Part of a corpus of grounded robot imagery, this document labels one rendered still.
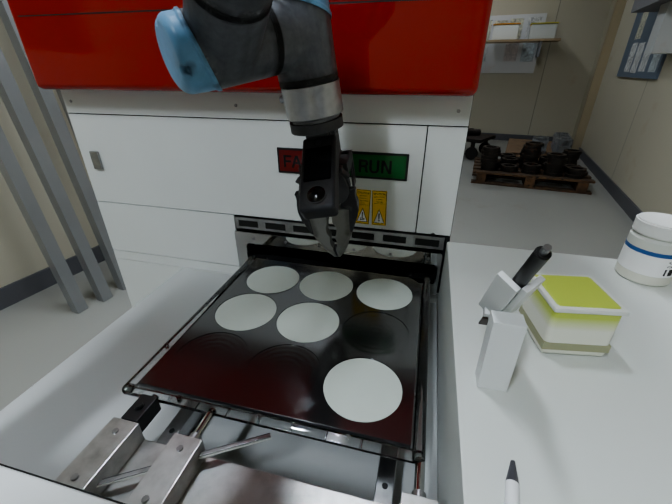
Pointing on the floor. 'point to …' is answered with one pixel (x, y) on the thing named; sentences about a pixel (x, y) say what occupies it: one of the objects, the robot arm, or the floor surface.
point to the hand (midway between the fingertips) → (335, 252)
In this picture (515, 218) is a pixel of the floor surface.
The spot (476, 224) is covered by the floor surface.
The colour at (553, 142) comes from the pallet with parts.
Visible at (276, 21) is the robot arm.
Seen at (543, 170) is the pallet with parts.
